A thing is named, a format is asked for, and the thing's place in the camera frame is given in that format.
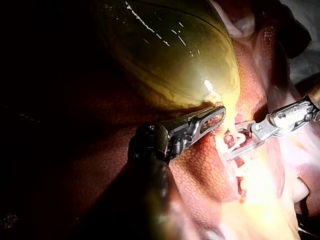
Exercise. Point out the right arm instrument jaw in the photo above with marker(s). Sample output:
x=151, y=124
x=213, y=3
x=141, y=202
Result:
x=246, y=125
x=243, y=151

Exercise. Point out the right arm instrument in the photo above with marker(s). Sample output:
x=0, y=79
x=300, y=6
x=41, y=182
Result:
x=285, y=121

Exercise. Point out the left arm instrument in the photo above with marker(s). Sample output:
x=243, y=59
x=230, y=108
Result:
x=152, y=140

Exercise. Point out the left arm instrument jaw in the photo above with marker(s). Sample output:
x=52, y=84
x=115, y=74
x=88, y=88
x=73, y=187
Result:
x=195, y=115
x=196, y=131

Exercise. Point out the white clip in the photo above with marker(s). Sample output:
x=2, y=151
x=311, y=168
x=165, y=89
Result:
x=239, y=143

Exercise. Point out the gallbladder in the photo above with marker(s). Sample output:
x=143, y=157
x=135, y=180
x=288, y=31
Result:
x=175, y=62

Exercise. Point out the dark left arm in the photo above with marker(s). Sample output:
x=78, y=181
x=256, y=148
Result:
x=140, y=200

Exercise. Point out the thin tube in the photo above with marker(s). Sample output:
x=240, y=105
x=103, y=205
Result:
x=231, y=125

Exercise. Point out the dark red liver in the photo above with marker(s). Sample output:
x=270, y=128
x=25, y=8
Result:
x=200, y=170

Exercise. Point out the pale fatty tissue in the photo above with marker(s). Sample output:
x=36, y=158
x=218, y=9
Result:
x=240, y=23
x=270, y=190

